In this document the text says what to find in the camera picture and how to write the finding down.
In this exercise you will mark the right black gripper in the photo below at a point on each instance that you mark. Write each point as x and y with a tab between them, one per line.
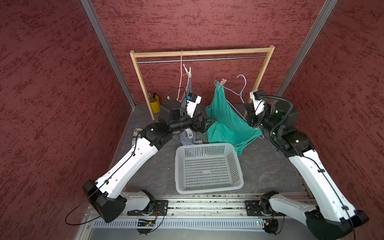
251	113

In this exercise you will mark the yellow pencil cup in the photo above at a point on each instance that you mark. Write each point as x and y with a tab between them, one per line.
155	103

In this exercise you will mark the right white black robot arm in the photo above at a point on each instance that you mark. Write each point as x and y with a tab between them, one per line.
333	217

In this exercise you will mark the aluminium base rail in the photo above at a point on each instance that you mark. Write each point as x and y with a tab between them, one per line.
218	206

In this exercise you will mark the wooden clothes rack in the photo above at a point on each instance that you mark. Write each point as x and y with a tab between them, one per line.
266	55

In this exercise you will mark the white plastic laundry basket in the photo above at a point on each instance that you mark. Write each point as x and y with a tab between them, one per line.
207	168

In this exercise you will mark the pink wire hanger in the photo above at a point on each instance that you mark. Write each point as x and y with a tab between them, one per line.
181	75

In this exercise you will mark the green tank top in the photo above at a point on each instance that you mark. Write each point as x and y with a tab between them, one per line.
229	127

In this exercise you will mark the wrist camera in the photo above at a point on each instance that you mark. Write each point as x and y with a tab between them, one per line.
192	100
258	102

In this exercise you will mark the white clothespin top striped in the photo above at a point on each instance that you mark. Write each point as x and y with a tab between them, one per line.
188	71

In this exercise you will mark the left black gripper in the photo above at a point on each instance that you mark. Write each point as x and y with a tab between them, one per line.
202	127

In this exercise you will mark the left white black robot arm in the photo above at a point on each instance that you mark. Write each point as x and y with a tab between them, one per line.
104	194

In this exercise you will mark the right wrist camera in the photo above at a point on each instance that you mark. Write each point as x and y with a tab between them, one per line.
258	102

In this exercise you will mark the striped tank top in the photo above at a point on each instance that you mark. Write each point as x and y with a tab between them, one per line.
188	137

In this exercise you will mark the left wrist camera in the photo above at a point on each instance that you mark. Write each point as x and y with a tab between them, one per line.
192	100

